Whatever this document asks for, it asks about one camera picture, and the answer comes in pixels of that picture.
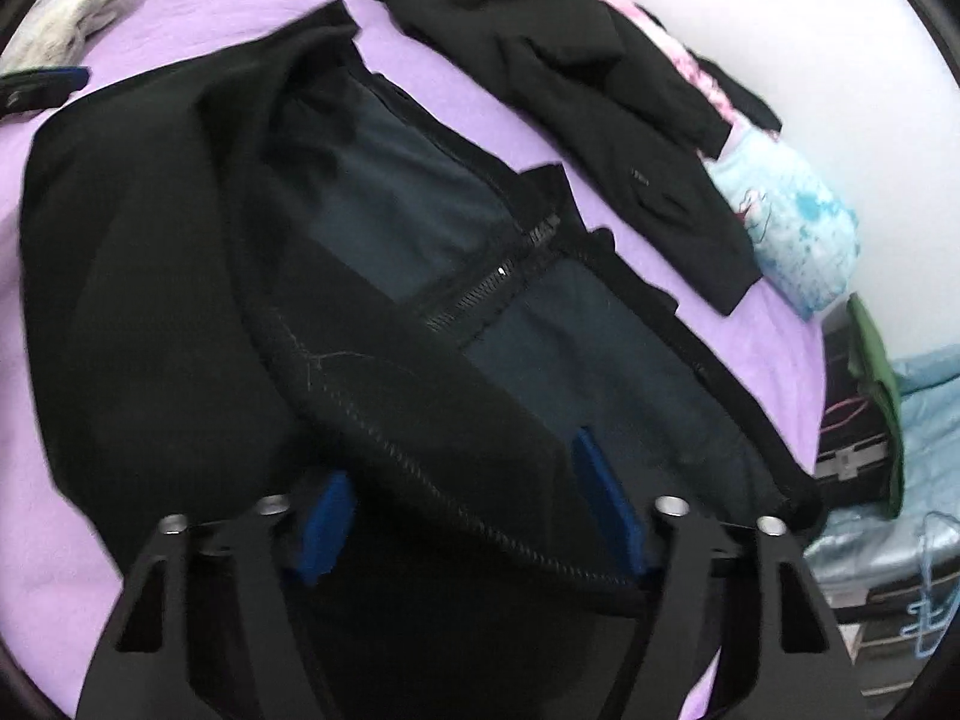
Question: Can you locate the black smooth jacket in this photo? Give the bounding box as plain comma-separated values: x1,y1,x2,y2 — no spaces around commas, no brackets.
362,0,764,317

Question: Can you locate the green cloth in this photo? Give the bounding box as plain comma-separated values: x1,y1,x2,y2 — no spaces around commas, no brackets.
847,292,905,518

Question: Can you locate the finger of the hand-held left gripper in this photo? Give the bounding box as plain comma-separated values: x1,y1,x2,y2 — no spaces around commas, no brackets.
0,66,91,121

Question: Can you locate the black fleece zip jacket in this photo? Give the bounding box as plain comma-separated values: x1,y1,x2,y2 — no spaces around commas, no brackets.
19,0,826,720

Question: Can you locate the purple blanket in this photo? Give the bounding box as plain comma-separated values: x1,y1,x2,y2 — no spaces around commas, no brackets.
0,0,833,706

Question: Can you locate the small black cloth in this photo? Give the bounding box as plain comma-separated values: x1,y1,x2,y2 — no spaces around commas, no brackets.
686,52,782,132

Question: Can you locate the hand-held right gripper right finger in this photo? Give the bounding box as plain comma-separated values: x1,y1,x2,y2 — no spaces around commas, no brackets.
571,426,863,720

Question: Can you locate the grey knit sweater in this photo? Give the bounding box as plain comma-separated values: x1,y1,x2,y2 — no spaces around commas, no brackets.
0,0,143,72

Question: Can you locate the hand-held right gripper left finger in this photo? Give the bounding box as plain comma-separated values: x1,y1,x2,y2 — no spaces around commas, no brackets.
75,469,353,720

